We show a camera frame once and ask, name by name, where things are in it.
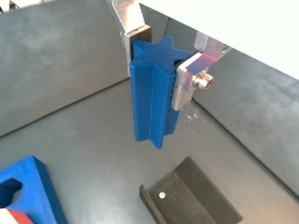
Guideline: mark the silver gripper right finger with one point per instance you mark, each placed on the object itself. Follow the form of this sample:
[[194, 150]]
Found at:
[[191, 72]]

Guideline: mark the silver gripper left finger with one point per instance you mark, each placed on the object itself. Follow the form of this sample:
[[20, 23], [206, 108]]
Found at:
[[131, 23]]

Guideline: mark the blue star block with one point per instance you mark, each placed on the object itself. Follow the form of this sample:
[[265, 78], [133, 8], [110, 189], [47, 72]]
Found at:
[[153, 75]]

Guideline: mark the blue shape sorter board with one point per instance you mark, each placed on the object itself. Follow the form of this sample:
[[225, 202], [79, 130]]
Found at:
[[27, 191]]

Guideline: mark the black curved holder stand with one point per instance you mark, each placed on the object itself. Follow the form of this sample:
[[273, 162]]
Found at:
[[185, 198]]

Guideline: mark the red pentagon block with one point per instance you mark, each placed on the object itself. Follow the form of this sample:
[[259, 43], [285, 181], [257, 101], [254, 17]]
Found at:
[[14, 217]]

